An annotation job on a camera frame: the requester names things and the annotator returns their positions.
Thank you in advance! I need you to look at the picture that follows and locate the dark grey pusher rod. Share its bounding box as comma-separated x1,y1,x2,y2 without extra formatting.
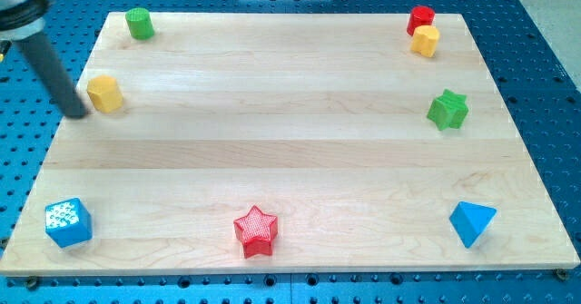
15,32,88,119

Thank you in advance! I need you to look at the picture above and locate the yellow heart block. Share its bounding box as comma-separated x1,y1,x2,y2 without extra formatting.
410,25,440,57

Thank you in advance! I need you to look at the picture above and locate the green cylinder block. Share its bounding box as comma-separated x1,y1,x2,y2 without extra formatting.
124,7,154,40

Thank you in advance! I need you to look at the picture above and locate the green star block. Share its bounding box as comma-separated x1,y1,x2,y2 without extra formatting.
427,89,468,131

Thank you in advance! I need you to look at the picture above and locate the light wooden board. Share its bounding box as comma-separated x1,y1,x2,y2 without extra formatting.
1,12,579,277

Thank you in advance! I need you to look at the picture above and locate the yellow hexagon block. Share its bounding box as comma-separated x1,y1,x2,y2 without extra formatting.
87,75,123,113

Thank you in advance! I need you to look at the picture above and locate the red cylinder block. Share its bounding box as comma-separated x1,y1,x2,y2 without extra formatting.
407,5,436,36

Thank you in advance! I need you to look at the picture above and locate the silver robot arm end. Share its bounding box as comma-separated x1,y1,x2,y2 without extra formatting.
1,0,49,41

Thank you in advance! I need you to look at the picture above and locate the blue cube block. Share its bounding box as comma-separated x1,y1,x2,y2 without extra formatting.
44,198,93,248

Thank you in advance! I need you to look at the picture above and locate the blue triangle block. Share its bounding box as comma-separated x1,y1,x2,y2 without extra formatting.
449,201,497,248

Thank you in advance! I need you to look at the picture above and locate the red star block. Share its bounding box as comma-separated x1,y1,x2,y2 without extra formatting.
233,205,278,259

